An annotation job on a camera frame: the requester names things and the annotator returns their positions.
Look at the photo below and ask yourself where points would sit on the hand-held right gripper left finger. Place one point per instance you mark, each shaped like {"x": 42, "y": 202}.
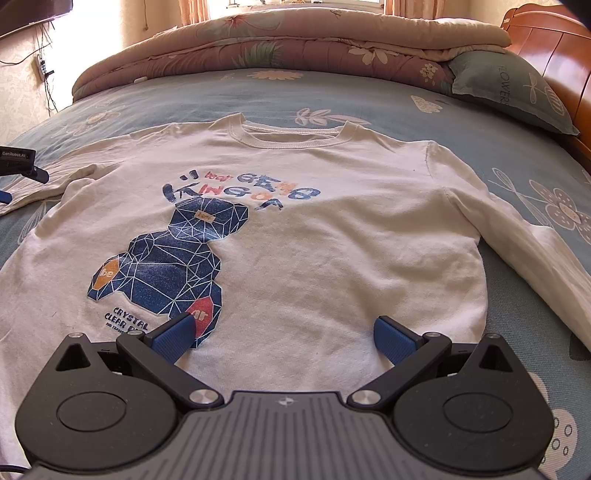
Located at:
{"x": 175, "y": 337}

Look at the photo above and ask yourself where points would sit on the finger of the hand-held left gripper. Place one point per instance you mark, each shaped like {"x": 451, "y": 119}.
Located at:
{"x": 3, "y": 197}
{"x": 37, "y": 177}

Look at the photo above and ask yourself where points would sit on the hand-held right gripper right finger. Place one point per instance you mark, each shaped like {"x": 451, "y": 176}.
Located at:
{"x": 395, "y": 341}

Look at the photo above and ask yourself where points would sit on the white printed long-sleeve shirt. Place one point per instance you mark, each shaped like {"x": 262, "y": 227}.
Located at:
{"x": 323, "y": 230}

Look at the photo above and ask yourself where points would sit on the white power strip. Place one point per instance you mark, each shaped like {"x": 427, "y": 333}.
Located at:
{"x": 44, "y": 68}

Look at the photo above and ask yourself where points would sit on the blue floral bed sheet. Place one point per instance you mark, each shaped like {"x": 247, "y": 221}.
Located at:
{"x": 531, "y": 300}

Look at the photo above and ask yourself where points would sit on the orange patterned curtain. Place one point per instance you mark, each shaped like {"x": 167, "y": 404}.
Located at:
{"x": 198, "y": 10}
{"x": 420, "y": 5}

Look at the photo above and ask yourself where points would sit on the pink floral quilt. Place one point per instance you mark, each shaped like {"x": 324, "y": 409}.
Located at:
{"x": 277, "y": 46}

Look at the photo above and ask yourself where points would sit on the teal pillow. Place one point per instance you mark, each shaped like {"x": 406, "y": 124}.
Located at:
{"x": 508, "y": 87}

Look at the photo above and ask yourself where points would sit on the wooden headboard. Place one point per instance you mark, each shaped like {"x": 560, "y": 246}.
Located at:
{"x": 568, "y": 60}

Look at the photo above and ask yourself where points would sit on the wall-mounted black television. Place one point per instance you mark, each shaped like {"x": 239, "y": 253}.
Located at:
{"x": 27, "y": 14}

